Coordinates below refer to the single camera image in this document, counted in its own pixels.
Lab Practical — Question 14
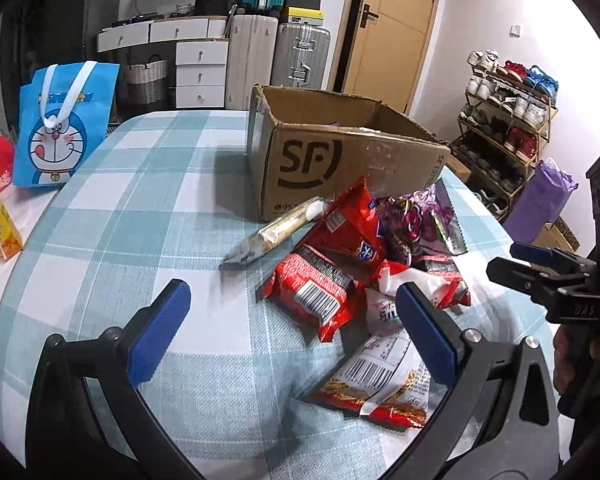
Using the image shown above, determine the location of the dark refrigerator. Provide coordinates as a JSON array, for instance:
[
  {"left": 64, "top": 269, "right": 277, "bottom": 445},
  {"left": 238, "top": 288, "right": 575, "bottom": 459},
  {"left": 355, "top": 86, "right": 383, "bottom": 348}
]
[{"left": 0, "top": 0, "right": 126, "bottom": 121}]

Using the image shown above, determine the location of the wooden door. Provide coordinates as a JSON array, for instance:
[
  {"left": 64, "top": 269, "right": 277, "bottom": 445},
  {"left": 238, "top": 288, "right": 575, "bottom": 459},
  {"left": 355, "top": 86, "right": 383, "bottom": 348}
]
[{"left": 341, "top": 0, "right": 443, "bottom": 115}]

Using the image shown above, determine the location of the person's right hand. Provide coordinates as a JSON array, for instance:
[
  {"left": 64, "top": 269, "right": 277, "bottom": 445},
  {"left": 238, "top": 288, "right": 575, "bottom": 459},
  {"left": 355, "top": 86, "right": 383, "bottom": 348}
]
[{"left": 552, "top": 327, "right": 582, "bottom": 397}]

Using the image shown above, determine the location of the brown cardboard box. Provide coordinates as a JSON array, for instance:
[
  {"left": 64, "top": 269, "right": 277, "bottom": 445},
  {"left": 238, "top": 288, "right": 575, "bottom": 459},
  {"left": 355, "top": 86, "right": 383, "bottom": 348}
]
[{"left": 246, "top": 85, "right": 452, "bottom": 222}]

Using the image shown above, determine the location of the small cardboard box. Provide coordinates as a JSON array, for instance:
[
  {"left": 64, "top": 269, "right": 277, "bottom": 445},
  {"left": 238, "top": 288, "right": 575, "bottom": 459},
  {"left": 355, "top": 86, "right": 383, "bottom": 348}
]
[{"left": 445, "top": 152, "right": 473, "bottom": 183}]

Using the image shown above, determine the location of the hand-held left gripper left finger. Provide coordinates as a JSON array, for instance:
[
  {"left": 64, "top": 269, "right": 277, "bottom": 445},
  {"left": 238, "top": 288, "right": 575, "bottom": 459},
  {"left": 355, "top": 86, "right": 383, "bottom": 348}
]
[{"left": 26, "top": 277, "right": 206, "bottom": 480}]

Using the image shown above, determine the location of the patterned brown box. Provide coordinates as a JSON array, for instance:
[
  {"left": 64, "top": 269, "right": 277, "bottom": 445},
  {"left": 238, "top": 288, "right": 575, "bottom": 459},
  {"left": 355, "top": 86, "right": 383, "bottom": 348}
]
[{"left": 532, "top": 215, "right": 581, "bottom": 256}]

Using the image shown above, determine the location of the red white noodle snack packet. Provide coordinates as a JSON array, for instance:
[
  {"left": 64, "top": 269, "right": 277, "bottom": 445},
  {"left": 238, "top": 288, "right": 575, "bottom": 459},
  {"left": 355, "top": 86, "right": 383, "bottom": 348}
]
[{"left": 300, "top": 330, "right": 433, "bottom": 431}]

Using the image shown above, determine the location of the white drawer cabinet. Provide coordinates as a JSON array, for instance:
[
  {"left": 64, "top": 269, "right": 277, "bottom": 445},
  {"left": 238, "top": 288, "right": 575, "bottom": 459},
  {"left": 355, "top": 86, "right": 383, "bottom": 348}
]
[{"left": 96, "top": 16, "right": 231, "bottom": 109}]

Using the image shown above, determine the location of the beige suitcase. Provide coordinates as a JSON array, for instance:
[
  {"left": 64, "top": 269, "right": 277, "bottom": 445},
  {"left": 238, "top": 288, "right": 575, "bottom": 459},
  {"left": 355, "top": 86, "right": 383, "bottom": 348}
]
[{"left": 226, "top": 14, "right": 279, "bottom": 111}]

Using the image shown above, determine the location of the black storage box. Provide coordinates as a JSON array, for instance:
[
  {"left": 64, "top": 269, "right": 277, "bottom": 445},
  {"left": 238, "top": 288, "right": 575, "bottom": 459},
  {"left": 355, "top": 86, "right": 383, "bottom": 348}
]
[{"left": 194, "top": 0, "right": 236, "bottom": 17}]

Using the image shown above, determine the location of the blue cartoon tote bag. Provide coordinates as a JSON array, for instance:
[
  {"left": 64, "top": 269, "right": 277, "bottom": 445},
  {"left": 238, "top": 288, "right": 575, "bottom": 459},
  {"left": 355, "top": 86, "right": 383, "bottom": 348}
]
[{"left": 12, "top": 60, "right": 121, "bottom": 188}]

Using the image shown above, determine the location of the metal shoe rack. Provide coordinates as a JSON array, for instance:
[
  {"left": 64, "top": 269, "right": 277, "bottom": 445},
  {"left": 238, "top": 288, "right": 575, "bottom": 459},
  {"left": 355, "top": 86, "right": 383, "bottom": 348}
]
[{"left": 450, "top": 50, "right": 561, "bottom": 221}]

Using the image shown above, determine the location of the tall red snack packet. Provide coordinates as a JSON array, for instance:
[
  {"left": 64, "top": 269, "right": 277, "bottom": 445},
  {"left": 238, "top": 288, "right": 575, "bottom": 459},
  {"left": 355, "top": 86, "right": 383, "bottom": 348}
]
[{"left": 307, "top": 177, "right": 388, "bottom": 273}]

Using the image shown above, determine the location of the clear biscuit stick packet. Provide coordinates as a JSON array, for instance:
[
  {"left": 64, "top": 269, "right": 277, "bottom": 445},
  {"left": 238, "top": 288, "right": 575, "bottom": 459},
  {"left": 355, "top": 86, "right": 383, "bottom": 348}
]
[{"left": 219, "top": 196, "right": 331, "bottom": 271}]

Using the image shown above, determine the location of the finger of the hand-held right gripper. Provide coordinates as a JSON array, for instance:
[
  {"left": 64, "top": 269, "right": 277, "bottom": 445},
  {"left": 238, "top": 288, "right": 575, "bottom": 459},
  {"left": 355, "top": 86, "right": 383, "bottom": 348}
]
[
  {"left": 510, "top": 241, "right": 595, "bottom": 281},
  {"left": 486, "top": 257, "right": 571, "bottom": 307}
]

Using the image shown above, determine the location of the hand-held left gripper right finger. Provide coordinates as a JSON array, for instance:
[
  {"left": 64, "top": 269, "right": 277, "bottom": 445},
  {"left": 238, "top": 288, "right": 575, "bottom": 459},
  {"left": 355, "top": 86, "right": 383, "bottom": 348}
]
[{"left": 380, "top": 282, "right": 561, "bottom": 480}]

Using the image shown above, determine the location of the woven laundry basket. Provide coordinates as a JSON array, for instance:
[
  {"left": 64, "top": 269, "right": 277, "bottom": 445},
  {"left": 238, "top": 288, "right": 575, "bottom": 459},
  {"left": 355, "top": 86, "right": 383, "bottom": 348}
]
[{"left": 125, "top": 57, "right": 170, "bottom": 106}]

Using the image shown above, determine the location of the silver suitcase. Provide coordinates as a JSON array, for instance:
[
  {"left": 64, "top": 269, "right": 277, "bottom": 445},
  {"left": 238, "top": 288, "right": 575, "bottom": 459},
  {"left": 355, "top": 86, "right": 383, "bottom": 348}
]
[{"left": 271, "top": 22, "right": 331, "bottom": 92}]

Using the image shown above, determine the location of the purple gift bag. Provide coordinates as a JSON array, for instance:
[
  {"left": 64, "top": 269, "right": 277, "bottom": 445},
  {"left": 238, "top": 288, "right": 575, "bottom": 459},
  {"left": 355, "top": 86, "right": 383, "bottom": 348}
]
[{"left": 502, "top": 157, "right": 579, "bottom": 246}]

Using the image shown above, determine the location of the purple snack packet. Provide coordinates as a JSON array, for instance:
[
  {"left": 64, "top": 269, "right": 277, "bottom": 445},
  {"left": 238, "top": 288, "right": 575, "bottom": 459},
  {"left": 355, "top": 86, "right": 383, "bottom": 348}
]
[{"left": 375, "top": 180, "right": 468, "bottom": 263}]

